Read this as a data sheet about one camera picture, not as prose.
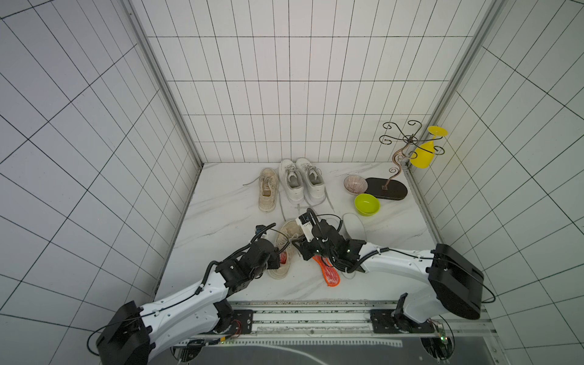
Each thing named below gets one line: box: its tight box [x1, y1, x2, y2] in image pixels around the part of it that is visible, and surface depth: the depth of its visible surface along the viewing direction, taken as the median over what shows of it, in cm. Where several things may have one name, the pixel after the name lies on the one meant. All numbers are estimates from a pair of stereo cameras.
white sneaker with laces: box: [295, 157, 327, 204], surface depth 105 cm
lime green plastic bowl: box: [354, 193, 381, 217], surface depth 102 cm
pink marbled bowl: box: [343, 174, 369, 196], surface depth 109 cm
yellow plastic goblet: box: [409, 125, 449, 169], surface depth 88 cm
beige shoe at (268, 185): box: [242, 167, 280, 213], surface depth 105 cm
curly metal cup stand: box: [379, 120, 445, 190], surface depth 87 cm
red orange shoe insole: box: [311, 254, 341, 288], surface depth 83 cm
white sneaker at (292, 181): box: [278, 158, 305, 205], surface depth 105 cm
